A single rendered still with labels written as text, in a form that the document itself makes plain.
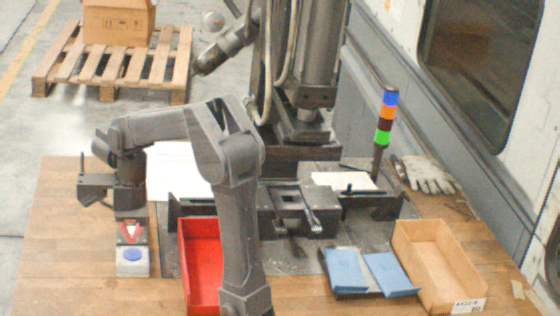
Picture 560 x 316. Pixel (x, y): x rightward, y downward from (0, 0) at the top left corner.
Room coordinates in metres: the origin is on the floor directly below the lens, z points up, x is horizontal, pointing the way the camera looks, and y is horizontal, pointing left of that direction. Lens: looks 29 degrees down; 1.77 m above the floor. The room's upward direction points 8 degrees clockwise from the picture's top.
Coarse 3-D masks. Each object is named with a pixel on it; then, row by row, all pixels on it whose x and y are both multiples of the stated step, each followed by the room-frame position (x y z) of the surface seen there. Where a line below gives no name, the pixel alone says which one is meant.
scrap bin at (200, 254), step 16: (192, 224) 1.16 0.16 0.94; (208, 224) 1.17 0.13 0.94; (192, 240) 1.16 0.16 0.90; (208, 240) 1.16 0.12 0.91; (192, 256) 1.10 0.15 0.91; (208, 256) 1.11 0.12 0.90; (192, 272) 1.05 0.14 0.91; (208, 272) 1.05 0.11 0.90; (192, 288) 1.00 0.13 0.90; (208, 288) 1.00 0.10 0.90; (192, 304) 0.95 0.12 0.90; (208, 304) 0.93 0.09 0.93
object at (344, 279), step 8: (328, 256) 1.14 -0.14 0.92; (336, 256) 1.14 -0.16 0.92; (344, 256) 1.15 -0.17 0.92; (352, 256) 1.15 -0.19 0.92; (328, 264) 1.11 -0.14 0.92; (336, 264) 1.11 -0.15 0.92; (352, 264) 1.12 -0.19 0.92; (336, 272) 1.09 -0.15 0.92; (344, 272) 1.09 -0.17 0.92; (352, 272) 1.09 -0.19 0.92; (360, 272) 1.10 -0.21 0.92; (336, 280) 1.06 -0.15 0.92; (344, 280) 1.06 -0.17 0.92; (352, 280) 1.07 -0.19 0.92; (360, 280) 1.07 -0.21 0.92; (336, 288) 1.02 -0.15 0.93; (344, 288) 1.02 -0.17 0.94; (352, 288) 1.02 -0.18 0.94; (360, 288) 1.02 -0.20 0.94; (368, 288) 1.02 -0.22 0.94
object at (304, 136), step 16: (272, 96) 1.40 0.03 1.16; (288, 112) 1.28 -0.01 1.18; (304, 112) 1.25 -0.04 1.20; (320, 112) 1.30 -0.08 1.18; (256, 128) 1.26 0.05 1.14; (272, 128) 1.27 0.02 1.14; (288, 128) 1.23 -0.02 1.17; (304, 128) 1.21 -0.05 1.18; (320, 128) 1.22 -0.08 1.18; (272, 144) 1.20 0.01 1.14; (288, 144) 1.21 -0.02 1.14; (304, 144) 1.22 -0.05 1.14; (320, 144) 1.23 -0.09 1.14; (336, 144) 1.24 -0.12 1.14; (272, 160) 1.20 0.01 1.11; (288, 160) 1.20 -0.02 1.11; (304, 160) 1.21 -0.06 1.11; (320, 160) 1.22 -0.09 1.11; (336, 160) 1.23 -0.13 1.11
